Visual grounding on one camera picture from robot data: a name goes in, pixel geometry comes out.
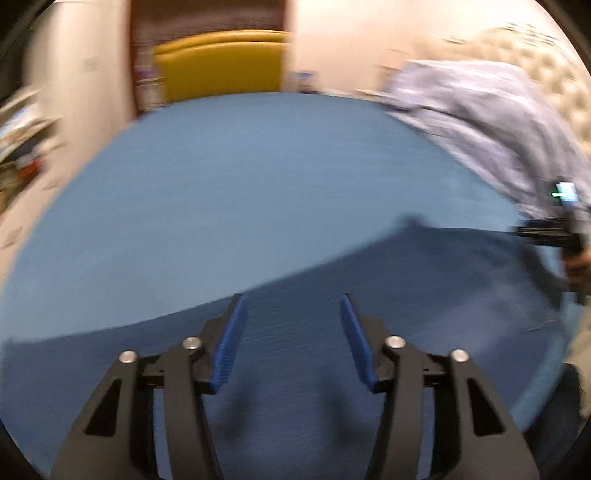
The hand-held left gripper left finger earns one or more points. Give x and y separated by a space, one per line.
228 341

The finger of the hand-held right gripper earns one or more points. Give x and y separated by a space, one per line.
542 233

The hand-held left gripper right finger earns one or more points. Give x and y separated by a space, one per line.
358 341

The dark blue pants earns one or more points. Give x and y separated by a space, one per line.
300 332

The person's right hand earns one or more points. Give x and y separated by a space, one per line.
579 272

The person's beige top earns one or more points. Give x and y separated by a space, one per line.
582 337

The pale striped blanket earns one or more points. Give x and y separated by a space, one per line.
485 120

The light blue quilted bedspread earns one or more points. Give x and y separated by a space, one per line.
231 207

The cream tufted headboard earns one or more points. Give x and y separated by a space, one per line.
554 64

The person's dark trousers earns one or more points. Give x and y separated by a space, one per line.
556 424

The blue white printed box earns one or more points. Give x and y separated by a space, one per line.
305 81

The white wardrobe with shelves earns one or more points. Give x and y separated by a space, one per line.
83 115

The yellow upholstered chair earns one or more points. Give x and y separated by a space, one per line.
221 64

